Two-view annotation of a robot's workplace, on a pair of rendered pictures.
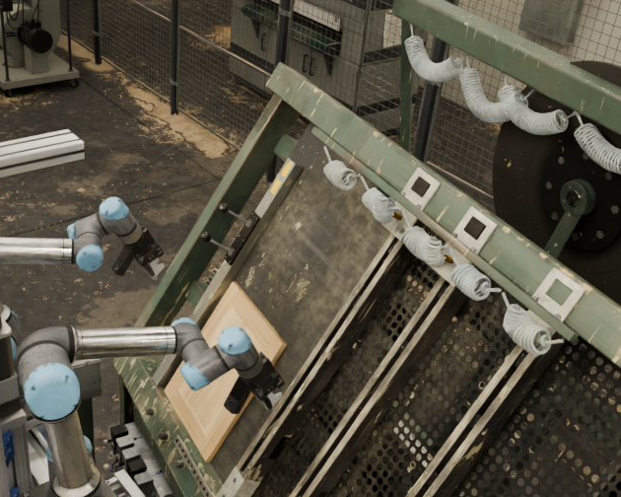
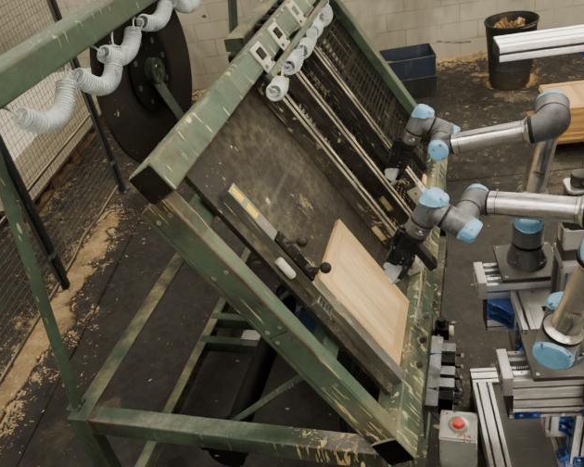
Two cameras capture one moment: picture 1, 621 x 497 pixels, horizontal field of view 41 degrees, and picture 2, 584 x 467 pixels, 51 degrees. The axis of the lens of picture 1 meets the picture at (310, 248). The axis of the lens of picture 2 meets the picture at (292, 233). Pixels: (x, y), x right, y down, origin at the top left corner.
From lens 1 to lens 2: 3.73 m
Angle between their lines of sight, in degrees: 96
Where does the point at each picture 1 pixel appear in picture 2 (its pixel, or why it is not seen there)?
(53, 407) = not seen: hidden behind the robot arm
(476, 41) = (70, 41)
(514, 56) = (95, 20)
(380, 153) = (241, 74)
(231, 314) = (337, 280)
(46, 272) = not seen: outside the picture
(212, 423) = (392, 296)
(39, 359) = (557, 95)
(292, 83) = (178, 148)
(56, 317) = not seen: outside the picture
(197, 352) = (445, 125)
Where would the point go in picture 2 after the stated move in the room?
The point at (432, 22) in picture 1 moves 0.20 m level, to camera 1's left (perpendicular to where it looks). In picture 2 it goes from (30, 71) to (57, 82)
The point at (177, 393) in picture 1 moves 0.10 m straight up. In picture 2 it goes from (394, 345) to (392, 326)
